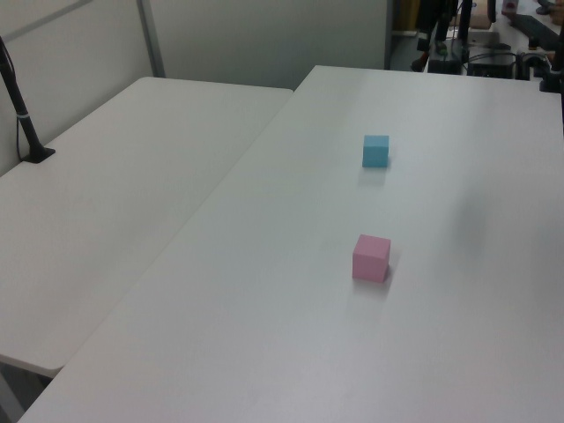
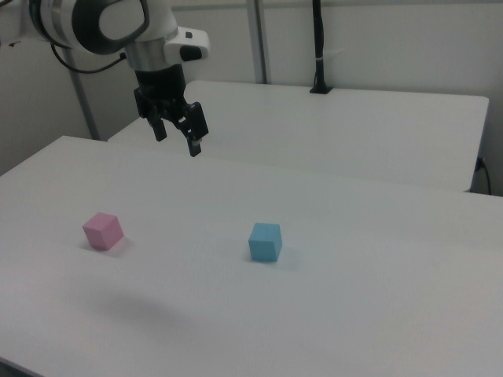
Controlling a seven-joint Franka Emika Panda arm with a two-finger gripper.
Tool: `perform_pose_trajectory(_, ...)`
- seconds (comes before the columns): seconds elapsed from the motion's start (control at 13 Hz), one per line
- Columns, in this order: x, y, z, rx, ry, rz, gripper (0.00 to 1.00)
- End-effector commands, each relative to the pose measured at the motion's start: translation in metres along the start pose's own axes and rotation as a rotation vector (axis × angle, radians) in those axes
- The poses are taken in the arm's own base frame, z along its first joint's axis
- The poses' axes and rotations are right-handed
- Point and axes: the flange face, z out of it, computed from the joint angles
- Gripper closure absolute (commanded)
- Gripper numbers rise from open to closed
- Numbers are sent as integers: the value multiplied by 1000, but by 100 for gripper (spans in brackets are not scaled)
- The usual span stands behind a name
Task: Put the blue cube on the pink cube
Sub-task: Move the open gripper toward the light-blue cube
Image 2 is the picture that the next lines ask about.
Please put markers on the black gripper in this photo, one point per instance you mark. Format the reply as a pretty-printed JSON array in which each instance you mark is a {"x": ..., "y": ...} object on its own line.
[{"x": 159, "y": 88}]

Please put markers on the blue cube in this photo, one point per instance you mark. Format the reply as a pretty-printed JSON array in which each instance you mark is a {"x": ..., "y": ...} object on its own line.
[{"x": 265, "y": 242}]

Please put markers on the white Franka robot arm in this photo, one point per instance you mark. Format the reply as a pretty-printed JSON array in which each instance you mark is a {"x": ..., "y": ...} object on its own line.
[{"x": 118, "y": 23}]

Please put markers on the pink cube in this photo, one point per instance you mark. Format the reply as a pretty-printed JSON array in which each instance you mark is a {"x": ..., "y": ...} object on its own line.
[{"x": 103, "y": 231}]

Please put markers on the white side table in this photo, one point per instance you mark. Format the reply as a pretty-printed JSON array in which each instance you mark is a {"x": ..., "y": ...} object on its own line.
[{"x": 314, "y": 129}]

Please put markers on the grey metal frame post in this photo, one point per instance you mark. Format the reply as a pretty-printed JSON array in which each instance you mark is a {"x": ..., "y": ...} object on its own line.
[
  {"x": 261, "y": 39},
  {"x": 84, "y": 106}
]

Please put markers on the black camera pole with base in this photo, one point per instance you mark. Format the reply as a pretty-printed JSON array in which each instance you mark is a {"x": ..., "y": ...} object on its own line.
[{"x": 319, "y": 39}]

